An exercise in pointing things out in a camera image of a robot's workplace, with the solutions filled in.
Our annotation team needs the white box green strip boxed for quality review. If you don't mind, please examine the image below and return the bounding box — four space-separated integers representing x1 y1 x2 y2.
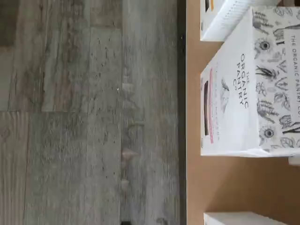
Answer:
203 211 300 225

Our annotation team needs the white box red strip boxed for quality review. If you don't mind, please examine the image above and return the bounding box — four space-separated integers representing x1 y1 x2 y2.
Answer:
200 0 255 42

